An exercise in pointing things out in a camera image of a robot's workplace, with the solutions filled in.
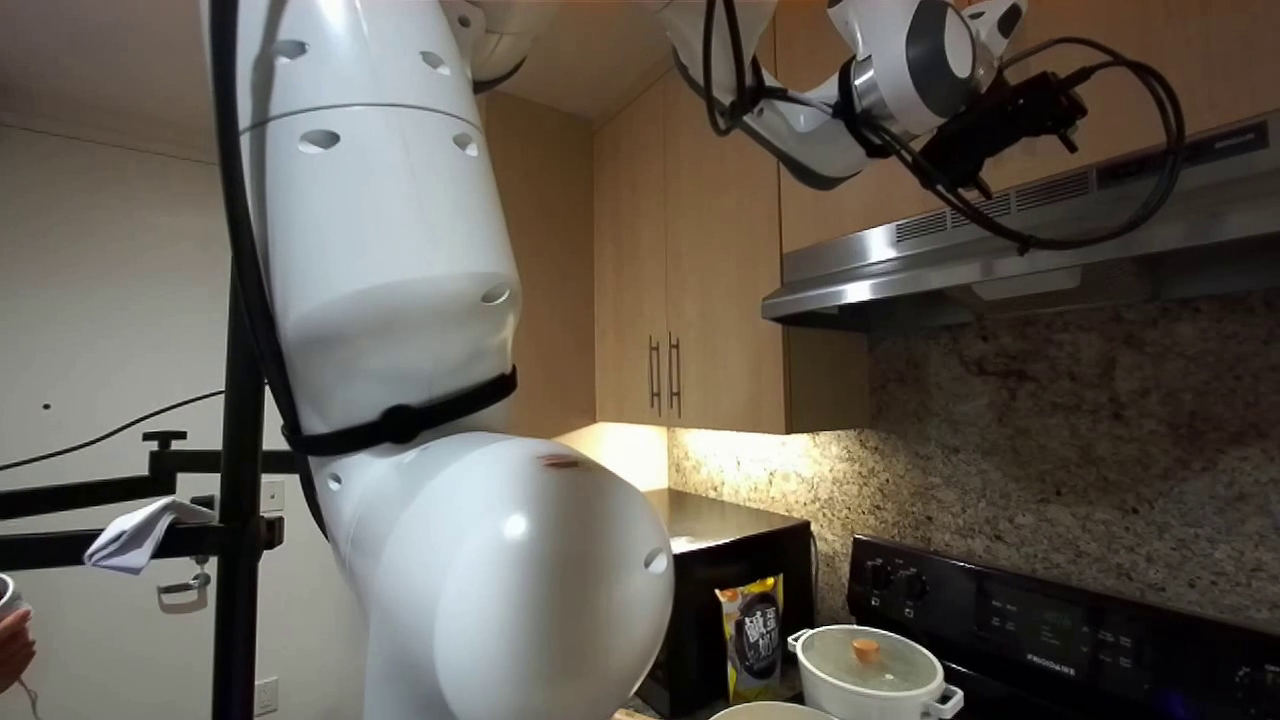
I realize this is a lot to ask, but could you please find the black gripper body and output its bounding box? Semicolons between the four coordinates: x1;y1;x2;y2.
930;79;1059;186

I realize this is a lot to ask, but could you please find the tall wooden wall cabinet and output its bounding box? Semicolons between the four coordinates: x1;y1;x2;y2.
591;73;872;440

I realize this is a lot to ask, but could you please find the black microwave oven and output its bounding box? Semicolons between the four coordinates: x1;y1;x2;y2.
637;485;820;720

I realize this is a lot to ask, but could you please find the white bowl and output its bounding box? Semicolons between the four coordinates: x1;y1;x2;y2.
702;695;832;720

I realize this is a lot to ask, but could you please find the short wooden wall cabinet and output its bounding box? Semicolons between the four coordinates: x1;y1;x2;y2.
775;0;1280;261

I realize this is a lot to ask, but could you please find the yellow black snack bag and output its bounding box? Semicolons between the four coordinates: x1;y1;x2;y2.
710;574;791;707

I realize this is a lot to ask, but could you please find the white cloth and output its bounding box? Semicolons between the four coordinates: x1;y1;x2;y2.
80;493;218;582

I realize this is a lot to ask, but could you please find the white wall outlet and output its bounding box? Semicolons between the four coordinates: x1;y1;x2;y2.
249;667;285;720

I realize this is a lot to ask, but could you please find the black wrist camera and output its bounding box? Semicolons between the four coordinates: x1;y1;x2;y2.
915;127;1005;207

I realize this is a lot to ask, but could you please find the stainless steel range hood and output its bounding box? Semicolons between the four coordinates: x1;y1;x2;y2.
755;114;1280;333

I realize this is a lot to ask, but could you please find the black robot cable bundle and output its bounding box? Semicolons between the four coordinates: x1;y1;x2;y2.
202;0;1192;538

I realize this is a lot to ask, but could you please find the black electric stove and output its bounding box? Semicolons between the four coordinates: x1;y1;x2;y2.
843;538;1280;720

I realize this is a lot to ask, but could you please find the black metal camera stand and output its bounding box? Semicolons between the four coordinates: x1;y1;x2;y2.
0;264;303;720

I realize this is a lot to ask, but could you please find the small grey wall fixture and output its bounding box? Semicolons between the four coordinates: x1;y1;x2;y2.
150;563;218;620

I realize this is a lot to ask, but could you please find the full-height wooden pantry cabinet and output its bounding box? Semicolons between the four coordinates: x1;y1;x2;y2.
475;79;599;449

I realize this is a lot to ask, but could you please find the person hand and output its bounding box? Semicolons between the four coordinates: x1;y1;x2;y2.
0;603;42;699

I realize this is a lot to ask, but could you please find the thin black wall cable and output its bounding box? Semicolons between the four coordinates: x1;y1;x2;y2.
0;383;231;479

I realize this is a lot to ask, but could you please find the white pot with lid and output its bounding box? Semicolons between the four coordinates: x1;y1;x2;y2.
782;620;969;720

